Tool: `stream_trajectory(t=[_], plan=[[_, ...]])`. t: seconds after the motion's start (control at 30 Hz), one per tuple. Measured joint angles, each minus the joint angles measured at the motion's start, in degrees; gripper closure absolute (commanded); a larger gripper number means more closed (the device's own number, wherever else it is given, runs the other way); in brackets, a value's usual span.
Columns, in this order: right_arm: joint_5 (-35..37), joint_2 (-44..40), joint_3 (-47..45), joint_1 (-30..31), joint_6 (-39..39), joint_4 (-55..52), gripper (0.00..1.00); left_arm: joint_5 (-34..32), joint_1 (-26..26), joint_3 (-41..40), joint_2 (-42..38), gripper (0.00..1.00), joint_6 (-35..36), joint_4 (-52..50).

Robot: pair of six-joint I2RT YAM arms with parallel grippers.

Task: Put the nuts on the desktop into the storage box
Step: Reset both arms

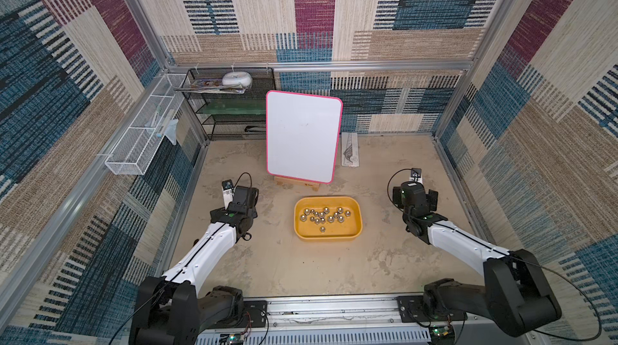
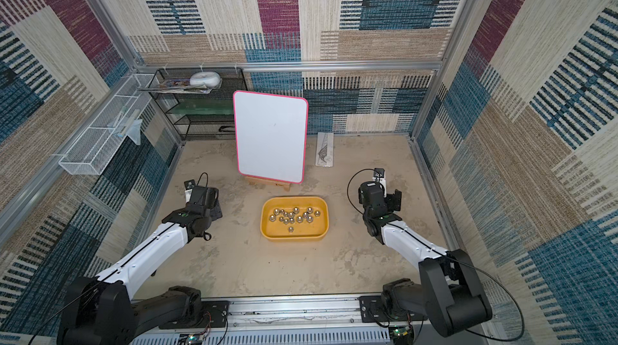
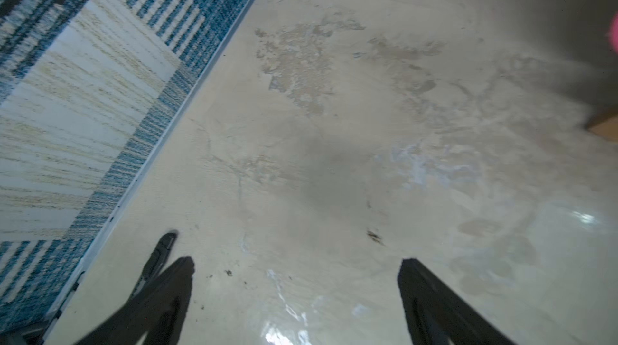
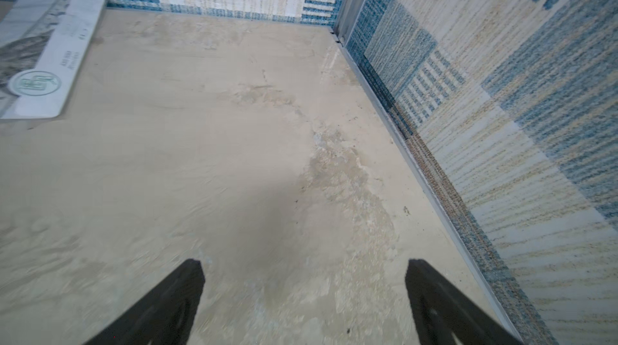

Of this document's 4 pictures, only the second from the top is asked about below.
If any pink framed whiteboard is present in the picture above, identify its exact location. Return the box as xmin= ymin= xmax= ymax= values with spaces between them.
xmin=233 ymin=91 xmax=309 ymax=184

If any white round device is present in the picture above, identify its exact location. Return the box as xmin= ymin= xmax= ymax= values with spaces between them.
xmin=190 ymin=71 xmax=222 ymax=89

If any white wire wall basket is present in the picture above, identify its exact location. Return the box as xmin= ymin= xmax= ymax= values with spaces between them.
xmin=59 ymin=74 xmax=153 ymax=175

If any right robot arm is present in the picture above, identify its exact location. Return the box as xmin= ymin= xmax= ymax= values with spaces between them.
xmin=358 ymin=181 xmax=492 ymax=337

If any wooden whiteboard stand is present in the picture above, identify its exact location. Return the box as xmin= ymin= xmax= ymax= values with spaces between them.
xmin=245 ymin=176 xmax=292 ymax=192

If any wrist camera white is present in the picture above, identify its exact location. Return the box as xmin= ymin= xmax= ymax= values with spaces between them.
xmin=373 ymin=168 xmax=387 ymax=197
xmin=184 ymin=179 xmax=196 ymax=203

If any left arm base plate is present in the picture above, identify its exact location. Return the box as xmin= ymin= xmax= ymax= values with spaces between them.
xmin=159 ymin=300 xmax=230 ymax=330

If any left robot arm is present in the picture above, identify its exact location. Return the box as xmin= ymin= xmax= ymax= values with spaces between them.
xmin=56 ymin=186 xmax=222 ymax=344

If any black wire shelf rack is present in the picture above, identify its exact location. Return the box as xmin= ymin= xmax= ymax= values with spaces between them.
xmin=148 ymin=68 xmax=248 ymax=142

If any aluminium front rail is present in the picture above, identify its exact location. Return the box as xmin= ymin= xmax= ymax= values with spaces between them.
xmin=120 ymin=289 xmax=493 ymax=345

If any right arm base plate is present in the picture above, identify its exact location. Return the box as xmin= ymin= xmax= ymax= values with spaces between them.
xmin=357 ymin=294 xmax=426 ymax=324

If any yellow plastic storage box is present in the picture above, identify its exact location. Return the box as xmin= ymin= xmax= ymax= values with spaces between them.
xmin=261 ymin=196 xmax=330 ymax=241

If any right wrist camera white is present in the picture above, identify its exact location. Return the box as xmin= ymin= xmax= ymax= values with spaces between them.
xmin=373 ymin=168 xmax=387 ymax=197

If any white printed packet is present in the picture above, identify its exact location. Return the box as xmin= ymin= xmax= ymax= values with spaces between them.
xmin=315 ymin=133 xmax=334 ymax=167

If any magazine on shelf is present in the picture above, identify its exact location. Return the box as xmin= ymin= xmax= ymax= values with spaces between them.
xmin=137 ymin=79 xmax=222 ymax=94

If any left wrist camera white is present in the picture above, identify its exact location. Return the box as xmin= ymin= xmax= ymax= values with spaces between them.
xmin=184 ymin=179 xmax=196 ymax=203

